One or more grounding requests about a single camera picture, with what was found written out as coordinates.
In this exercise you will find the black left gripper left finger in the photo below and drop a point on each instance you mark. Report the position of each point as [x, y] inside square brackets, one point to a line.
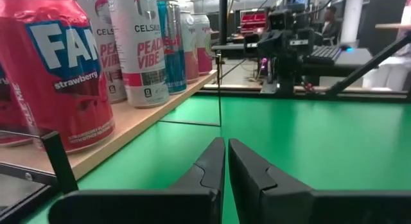
[180, 204]

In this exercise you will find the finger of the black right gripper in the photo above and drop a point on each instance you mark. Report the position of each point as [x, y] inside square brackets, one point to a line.
[252, 43]
[305, 36]

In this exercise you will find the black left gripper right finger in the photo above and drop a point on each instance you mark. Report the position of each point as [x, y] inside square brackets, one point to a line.
[273, 204]

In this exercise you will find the white orange Spindrift can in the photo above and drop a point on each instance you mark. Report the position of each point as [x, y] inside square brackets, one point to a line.
[191, 57]

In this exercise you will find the blue silver Red Bull can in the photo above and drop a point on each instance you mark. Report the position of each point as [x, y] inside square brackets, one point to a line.
[175, 63]

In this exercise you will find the tall white Celsius can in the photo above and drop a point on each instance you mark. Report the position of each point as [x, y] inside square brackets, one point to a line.
[110, 63]
[144, 57]

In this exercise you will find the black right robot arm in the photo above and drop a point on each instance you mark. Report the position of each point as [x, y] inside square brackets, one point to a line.
[285, 73]

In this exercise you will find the red storage rack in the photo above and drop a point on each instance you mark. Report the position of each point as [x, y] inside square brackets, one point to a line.
[253, 22]

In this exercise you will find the black backlit keyboard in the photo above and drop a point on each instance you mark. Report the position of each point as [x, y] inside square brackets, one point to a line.
[322, 55]

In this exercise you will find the person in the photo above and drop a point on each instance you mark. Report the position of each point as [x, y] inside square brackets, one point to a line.
[330, 23]

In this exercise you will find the black computer mouse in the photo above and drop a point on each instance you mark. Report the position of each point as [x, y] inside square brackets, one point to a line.
[345, 48]

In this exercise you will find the grey keyboard tray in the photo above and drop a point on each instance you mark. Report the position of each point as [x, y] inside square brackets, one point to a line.
[353, 60]

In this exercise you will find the green table mat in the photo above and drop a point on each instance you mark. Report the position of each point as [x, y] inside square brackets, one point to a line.
[321, 137]

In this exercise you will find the white paper sheet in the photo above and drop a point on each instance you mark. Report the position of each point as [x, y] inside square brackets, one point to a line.
[385, 73]

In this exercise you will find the wooden background table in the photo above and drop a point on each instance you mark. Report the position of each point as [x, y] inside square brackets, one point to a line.
[393, 25]

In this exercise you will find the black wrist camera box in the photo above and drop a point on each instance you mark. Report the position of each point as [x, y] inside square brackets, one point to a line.
[281, 19]

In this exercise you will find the silver mounting bracket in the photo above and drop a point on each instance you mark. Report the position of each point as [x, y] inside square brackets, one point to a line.
[269, 87]

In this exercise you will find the black aluminium table frame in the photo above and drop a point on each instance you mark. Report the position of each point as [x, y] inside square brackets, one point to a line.
[353, 96]

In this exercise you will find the wooden shelf black metal frame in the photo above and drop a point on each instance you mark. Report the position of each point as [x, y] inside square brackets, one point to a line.
[135, 118]

